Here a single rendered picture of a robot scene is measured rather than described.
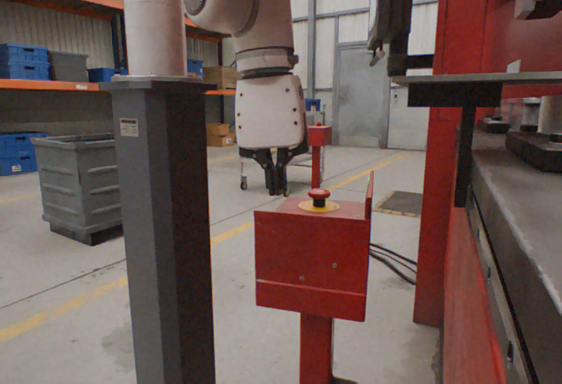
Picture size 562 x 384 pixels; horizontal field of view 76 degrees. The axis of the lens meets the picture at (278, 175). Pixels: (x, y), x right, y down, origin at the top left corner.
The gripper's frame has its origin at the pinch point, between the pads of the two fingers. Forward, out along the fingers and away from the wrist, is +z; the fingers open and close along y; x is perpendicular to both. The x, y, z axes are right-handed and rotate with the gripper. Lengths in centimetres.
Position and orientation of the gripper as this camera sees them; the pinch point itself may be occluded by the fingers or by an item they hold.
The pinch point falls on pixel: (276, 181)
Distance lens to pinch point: 54.3
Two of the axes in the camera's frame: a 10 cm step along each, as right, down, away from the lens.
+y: -9.6, 0.3, 2.8
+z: 0.8, 9.8, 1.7
